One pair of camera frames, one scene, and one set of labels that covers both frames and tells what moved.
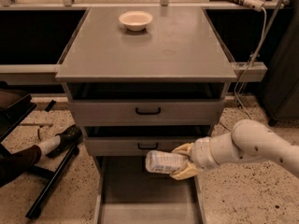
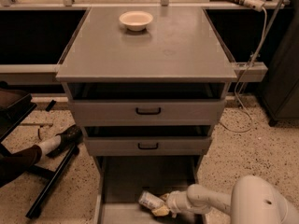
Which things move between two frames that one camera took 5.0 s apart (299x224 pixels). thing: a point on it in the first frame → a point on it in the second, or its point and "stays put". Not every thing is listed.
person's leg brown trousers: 12,165 stays put
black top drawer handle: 148,113 stays put
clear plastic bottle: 163,161 → 149,200
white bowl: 135,20 stays put
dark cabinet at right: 280,93 stays put
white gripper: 201,153 → 174,202
